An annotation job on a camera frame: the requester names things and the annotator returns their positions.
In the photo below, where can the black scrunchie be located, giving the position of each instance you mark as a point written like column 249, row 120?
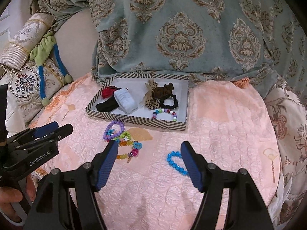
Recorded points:
column 169, row 102

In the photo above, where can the person's left hand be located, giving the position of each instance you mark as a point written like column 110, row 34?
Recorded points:
column 11, row 195

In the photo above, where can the teal damask blanket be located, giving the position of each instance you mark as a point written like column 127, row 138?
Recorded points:
column 207, row 39

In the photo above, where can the cream bolster pillow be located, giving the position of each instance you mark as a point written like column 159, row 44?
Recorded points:
column 17, row 51

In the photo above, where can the red velvet hair bow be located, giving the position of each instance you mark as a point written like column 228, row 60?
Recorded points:
column 109, row 91

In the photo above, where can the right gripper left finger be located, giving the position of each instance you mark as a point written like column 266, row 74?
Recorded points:
column 66, row 200

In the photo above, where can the striped black white tray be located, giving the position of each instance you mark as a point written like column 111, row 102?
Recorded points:
column 135, row 83

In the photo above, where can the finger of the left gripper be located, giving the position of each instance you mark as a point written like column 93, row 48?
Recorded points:
column 60, row 133
column 42, row 131

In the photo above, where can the leopard print brown scrunchie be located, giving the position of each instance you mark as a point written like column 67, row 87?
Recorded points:
column 155, row 93

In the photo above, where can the black velvet hair accessory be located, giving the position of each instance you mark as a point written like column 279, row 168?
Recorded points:
column 107, row 106

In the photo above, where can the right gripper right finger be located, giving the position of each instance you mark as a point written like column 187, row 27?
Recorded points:
column 246, row 208

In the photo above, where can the floral beige pillow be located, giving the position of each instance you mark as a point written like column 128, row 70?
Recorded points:
column 288, row 117

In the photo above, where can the light blue fluffy scrunchie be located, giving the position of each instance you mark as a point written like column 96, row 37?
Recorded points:
column 125, row 101

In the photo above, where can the embroidered cream cushion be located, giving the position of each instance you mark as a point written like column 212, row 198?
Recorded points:
column 24, row 87

